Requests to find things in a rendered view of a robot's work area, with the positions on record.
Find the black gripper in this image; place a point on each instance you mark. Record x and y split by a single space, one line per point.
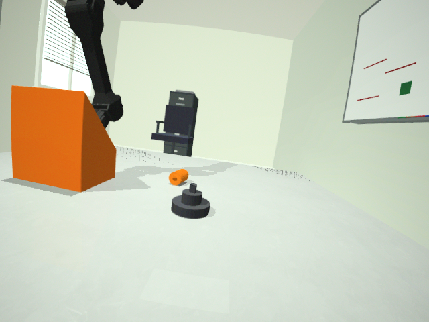
134 4

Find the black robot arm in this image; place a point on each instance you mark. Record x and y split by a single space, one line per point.
85 18

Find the dark grey stepped pedestal with shaft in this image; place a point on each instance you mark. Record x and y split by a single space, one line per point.
190 204

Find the orange knob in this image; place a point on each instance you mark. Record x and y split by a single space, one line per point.
178 176

